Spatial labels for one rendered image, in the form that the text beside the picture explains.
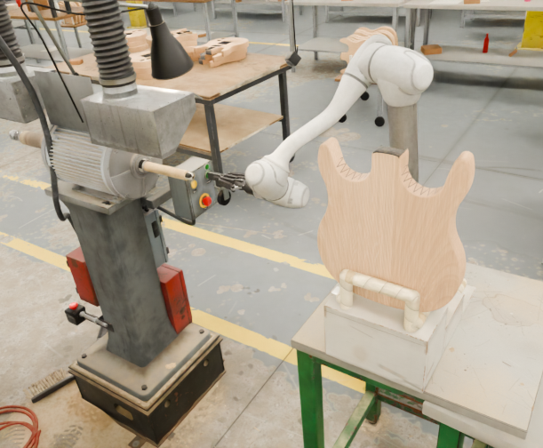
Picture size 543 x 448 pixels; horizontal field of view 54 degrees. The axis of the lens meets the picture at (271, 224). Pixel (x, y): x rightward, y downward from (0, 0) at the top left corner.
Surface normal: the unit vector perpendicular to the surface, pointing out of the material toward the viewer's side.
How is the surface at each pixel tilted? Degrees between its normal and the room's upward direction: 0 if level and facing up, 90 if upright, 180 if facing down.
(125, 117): 90
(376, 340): 90
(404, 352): 90
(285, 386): 0
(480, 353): 0
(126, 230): 90
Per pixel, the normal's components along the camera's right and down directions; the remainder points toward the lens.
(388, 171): -0.55, 0.47
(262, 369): -0.08, -0.85
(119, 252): 0.84, 0.22
